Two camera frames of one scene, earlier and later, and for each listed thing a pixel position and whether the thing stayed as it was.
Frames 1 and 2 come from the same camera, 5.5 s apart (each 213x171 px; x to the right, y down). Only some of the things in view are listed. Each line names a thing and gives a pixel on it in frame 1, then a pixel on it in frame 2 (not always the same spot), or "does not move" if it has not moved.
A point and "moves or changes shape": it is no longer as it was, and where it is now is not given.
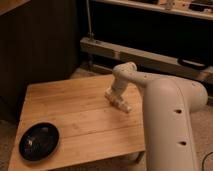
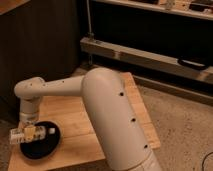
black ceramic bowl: (39, 142) does not move
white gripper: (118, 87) to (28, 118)
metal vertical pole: (90, 33) does not move
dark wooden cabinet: (39, 43) does not move
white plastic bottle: (117, 100) moves or changes shape
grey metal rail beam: (148, 62) does not move
